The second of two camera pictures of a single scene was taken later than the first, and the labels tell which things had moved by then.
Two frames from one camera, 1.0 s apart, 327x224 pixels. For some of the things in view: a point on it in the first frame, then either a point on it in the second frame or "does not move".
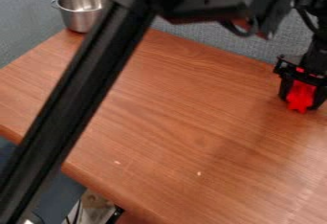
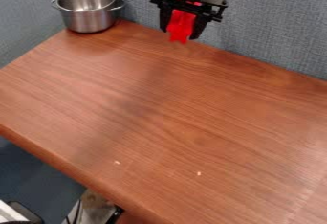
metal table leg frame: [94, 210] does not move
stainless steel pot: [82, 5] does not move
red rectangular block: [302, 96] → [180, 26]
